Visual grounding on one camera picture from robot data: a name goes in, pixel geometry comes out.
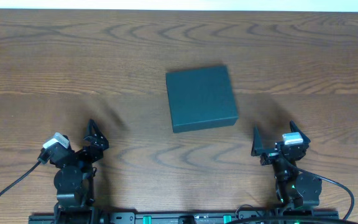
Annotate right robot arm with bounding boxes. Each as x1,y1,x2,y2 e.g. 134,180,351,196
251,121,322,217

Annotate dark green box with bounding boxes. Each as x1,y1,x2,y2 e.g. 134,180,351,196
166,65,239,133

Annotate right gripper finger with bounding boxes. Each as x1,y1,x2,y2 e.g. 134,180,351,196
251,126,264,152
290,120,311,142

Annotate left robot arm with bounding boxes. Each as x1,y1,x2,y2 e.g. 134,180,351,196
37,119,109,223

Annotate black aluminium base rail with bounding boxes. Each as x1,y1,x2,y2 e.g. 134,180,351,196
28,208,339,224

